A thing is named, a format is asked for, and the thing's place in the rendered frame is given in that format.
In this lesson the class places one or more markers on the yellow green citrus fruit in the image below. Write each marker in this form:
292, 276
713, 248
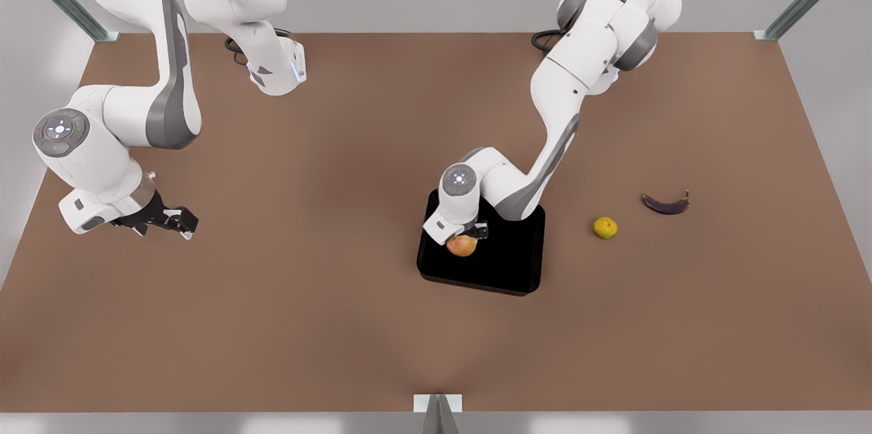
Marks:
605, 228

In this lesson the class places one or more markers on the red yellow apple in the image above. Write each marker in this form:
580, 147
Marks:
462, 246

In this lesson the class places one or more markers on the black rectangular tray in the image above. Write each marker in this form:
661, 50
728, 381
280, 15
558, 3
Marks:
504, 257

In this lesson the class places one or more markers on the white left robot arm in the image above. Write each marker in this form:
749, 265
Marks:
586, 59

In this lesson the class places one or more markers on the dark purple overripe banana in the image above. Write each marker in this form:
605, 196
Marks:
665, 205

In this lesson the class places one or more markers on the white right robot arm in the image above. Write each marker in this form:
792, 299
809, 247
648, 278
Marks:
122, 114

